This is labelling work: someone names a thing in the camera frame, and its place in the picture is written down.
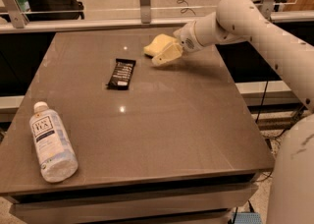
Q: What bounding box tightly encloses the black snack bar wrapper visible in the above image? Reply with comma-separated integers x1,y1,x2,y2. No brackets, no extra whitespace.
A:
107,58,136,90

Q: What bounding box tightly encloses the black floor cable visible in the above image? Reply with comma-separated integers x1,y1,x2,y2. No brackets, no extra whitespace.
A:
254,80,270,124

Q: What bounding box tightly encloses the blue plastic tea bottle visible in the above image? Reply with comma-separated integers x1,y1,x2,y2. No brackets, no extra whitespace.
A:
29,101,79,183

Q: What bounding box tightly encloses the grey metal bracket left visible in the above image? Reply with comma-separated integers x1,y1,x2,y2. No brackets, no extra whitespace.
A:
2,0,28,28

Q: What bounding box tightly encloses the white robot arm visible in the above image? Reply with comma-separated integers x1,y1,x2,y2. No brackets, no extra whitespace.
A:
174,0,314,224

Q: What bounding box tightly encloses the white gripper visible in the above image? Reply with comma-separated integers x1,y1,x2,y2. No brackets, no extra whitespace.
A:
152,22,203,66

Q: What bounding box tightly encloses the blue object on floor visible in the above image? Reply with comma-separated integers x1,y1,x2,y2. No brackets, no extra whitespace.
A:
232,212,263,224

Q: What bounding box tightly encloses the yellow sponge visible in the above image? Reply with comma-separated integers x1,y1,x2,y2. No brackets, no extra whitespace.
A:
143,33,177,57

